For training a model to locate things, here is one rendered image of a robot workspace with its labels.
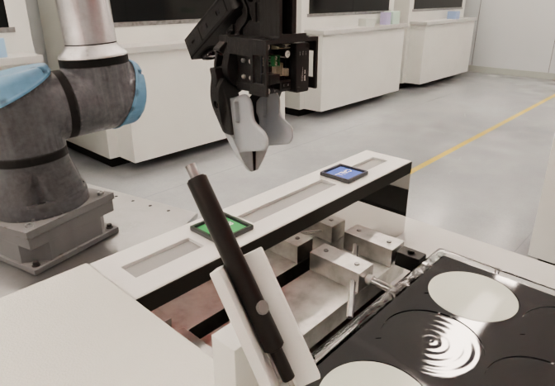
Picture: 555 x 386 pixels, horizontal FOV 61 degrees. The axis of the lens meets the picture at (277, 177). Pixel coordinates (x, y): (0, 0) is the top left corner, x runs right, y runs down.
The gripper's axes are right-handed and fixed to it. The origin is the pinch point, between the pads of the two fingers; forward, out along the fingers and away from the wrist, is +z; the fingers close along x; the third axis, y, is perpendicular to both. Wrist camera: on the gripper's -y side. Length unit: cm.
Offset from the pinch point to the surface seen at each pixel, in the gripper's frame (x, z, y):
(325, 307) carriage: 3.8, 17.6, 9.3
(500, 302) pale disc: 17.5, 15.7, 24.1
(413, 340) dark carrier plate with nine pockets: 4.5, 15.7, 20.8
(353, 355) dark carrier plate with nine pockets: -1.9, 15.6, 17.9
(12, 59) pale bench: 42, 16, -261
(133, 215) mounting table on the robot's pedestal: 4.1, 23.6, -42.2
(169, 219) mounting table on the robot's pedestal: 8.5, 23.6, -35.6
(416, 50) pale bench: 550, 51, -312
